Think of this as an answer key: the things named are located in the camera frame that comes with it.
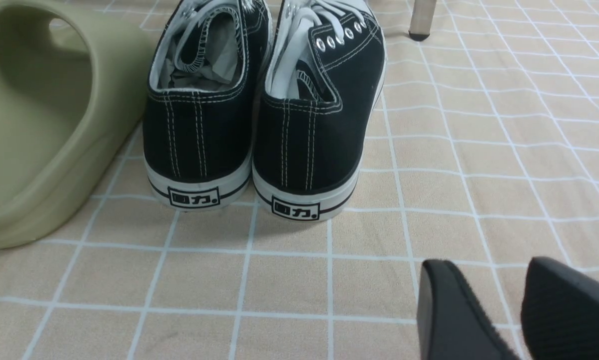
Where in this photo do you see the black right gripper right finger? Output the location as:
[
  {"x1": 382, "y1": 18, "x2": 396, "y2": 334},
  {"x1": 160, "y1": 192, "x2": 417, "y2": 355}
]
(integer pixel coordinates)
[{"x1": 521, "y1": 256, "x2": 599, "y2": 360}]

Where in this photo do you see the silver metal shoe rack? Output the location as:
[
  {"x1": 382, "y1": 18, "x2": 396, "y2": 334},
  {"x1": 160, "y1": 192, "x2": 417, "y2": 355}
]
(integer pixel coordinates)
[{"x1": 408, "y1": 0, "x2": 437, "y2": 43}]

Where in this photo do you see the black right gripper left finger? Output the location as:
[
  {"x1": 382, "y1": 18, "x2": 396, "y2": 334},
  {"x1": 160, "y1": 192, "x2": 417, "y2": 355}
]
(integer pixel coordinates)
[{"x1": 416, "y1": 259, "x2": 518, "y2": 360}]

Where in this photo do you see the black canvas sneaker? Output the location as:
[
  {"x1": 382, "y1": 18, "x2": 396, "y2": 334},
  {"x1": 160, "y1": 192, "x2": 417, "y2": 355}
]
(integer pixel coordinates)
[
  {"x1": 253, "y1": 0, "x2": 387, "y2": 223},
  {"x1": 142, "y1": 0, "x2": 274, "y2": 212}
]

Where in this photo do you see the right green foam slide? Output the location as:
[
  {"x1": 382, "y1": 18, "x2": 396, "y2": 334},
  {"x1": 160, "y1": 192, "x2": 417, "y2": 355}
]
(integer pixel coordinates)
[{"x1": 0, "y1": 0, "x2": 154, "y2": 249}]

